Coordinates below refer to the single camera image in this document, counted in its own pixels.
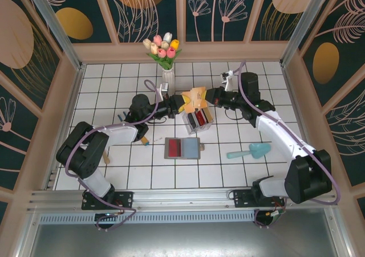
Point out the teal garden fork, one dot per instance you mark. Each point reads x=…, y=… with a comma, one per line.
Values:
x=145, y=141

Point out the aluminium mounting rail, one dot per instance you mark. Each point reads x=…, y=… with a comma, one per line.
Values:
x=182, y=201

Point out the white ribbed vase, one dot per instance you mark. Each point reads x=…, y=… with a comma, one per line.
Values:
x=168, y=81

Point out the red credit card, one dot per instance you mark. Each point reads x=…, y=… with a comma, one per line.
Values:
x=203, y=117
x=174, y=148

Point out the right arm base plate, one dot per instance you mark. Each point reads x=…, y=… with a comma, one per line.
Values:
x=242, y=198

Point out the light teal scoop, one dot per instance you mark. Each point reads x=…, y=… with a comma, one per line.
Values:
x=258, y=150

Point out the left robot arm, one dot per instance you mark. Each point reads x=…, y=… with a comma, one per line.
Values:
x=119, y=134

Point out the clear box of seed packets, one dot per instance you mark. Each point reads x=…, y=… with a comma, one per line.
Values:
x=199, y=130

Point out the tan credit card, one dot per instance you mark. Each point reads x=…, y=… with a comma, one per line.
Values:
x=209, y=116

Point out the aluminium frame post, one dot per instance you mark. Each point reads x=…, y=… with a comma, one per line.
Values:
x=303, y=26
x=55, y=26

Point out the black credit card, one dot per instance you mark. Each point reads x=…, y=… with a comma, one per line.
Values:
x=192, y=120

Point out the grey metal panel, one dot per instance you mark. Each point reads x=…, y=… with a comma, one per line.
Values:
x=182, y=240

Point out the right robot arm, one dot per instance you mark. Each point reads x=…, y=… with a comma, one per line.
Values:
x=285, y=137

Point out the artificial tulip bouquet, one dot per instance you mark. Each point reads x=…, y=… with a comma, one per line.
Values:
x=162, y=52

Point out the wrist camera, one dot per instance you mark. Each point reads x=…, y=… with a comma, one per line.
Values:
x=229, y=81
x=164, y=88

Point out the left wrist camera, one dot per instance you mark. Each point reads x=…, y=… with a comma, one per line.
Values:
x=164, y=88

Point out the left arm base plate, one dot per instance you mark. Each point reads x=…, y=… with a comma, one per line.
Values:
x=125, y=200

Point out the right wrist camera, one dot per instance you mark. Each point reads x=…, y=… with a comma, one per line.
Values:
x=229, y=81

